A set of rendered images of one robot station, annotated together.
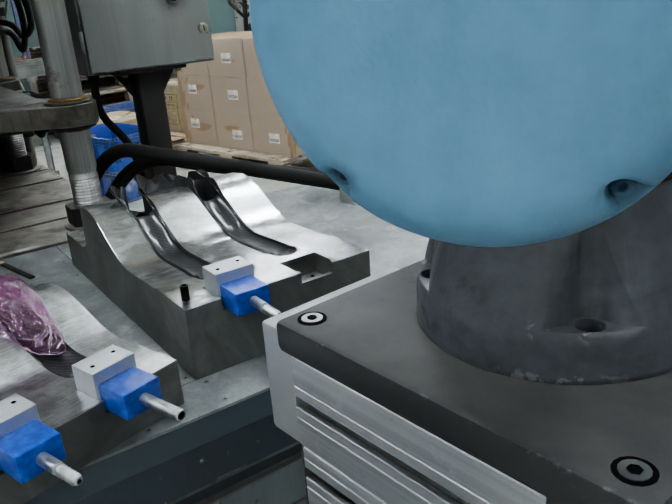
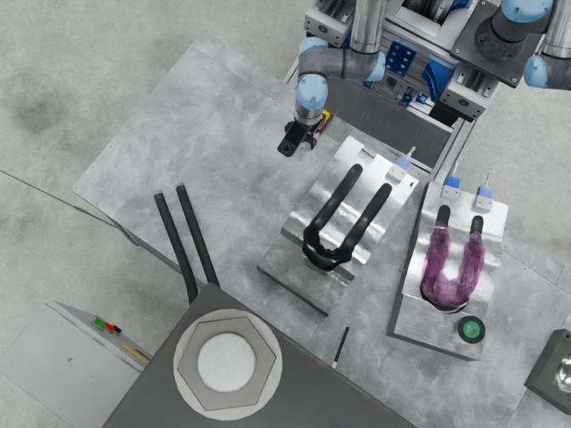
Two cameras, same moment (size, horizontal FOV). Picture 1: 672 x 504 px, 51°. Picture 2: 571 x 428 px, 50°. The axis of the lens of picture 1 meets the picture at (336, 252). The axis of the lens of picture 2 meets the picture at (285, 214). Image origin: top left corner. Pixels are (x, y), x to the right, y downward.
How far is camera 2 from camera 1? 208 cm
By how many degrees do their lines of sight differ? 78
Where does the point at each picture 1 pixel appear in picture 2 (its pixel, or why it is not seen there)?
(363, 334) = (517, 70)
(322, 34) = not seen: outside the picture
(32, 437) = (485, 190)
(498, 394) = (528, 47)
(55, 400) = (462, 204)
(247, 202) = (312, 205)
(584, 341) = not seen: hidden behind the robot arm
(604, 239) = not seen: hidden behind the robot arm
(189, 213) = (337, 224)
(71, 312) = (424, 228)
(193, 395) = (420, 185)
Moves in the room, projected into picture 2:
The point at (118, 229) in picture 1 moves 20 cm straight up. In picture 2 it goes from (367, 245) to (381, 229)
